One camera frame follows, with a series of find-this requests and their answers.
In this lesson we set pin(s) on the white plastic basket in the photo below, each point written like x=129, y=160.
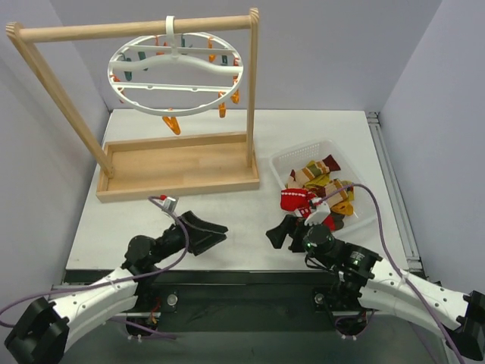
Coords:
x=295, y=157

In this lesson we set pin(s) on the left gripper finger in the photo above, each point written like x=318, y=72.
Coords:
x=192, y=220
x=200, y=244

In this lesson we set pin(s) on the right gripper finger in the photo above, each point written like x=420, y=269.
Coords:
x=292, y=221
x=277, y=235

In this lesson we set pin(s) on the maroon striped beige sock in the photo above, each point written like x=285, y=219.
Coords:
x=337, y=191

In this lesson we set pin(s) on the red white patterned sock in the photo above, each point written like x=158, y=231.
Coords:
x=297, y=200

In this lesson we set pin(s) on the white round clip hanger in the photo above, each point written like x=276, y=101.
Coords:
x=173, y=74

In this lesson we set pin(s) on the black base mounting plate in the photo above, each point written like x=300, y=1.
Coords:
x=249, y=301

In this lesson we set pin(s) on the orange clothes peg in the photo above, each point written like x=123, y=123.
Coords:
x=172, y=123

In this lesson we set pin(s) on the dark brown sock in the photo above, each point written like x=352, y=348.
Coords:
x=336, y=222

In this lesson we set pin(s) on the wooden hanger rack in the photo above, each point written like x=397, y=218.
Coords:
x=178, y=165

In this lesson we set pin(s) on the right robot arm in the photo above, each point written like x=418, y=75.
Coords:
x=371, y=282

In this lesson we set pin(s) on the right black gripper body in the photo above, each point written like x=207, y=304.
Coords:
x=294, y=230

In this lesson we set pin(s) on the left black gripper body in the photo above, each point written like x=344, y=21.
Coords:
x=189, y=236

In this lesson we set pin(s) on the bright yellow cloth sock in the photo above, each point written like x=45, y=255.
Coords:
x=343, y=208

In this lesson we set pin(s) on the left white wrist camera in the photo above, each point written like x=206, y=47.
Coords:
x=167, y=204

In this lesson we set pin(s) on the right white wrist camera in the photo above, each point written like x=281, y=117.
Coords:
x=317, y=217

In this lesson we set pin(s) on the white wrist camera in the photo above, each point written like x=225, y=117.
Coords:
x=167, y=204
x=317, y=217

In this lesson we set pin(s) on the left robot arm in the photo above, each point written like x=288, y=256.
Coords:
x=49, y=328

